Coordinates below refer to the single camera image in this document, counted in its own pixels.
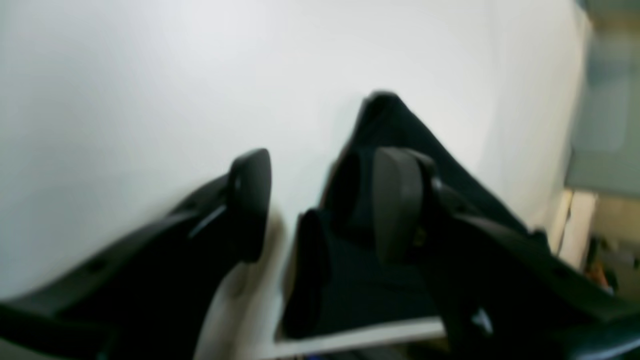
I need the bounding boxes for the black T-shirt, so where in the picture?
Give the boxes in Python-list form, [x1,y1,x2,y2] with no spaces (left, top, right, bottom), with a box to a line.
[281,91,551,340]

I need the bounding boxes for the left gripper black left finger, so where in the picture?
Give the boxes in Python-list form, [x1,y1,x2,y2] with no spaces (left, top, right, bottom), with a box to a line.
[1,148,272,360]

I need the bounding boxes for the grey cabinet at lower left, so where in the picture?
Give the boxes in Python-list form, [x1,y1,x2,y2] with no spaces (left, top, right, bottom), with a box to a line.
[566,0,640,198]

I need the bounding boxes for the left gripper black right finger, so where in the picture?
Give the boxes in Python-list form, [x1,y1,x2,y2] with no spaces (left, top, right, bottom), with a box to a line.
[372,147,640,360]

